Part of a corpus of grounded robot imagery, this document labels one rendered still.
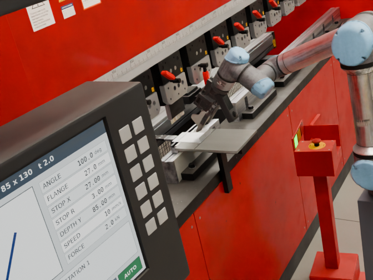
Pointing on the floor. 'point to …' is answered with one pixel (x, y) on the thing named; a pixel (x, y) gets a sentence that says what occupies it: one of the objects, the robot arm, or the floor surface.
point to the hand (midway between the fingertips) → (203, 126)
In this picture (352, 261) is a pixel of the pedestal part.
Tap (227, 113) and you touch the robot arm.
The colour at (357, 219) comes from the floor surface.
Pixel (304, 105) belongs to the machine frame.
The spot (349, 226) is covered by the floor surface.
